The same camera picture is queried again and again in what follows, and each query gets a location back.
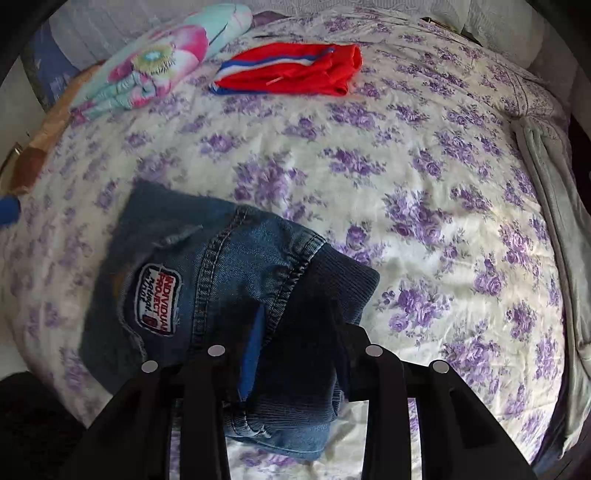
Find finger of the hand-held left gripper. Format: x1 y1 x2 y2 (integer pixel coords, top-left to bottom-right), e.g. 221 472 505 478
0 196 22 227

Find folded teal floral blanket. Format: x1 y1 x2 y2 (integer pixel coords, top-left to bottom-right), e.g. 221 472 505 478
69 4 254 124

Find blue printed cloth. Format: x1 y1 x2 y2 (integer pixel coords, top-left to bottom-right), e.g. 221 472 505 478
25 21 95 109

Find red striped shorts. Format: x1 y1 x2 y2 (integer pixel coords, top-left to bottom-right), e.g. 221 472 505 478
208 42 363 97

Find purple floral bedsheet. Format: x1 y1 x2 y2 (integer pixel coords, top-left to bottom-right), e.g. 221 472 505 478
0 9 575 480

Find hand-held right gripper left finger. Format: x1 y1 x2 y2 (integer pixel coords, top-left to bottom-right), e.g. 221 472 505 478
60 305 269 480

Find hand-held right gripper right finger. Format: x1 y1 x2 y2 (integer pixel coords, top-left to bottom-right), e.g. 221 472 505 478
323 300 539 480

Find blue denim pants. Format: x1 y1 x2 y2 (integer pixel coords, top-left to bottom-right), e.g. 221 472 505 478
78 179 382 462

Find grey sweatpants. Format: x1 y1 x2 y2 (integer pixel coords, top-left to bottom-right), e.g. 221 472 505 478
510 114 591 445

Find orange brown blanket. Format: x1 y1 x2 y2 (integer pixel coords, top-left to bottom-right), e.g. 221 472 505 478
0 65 93 197

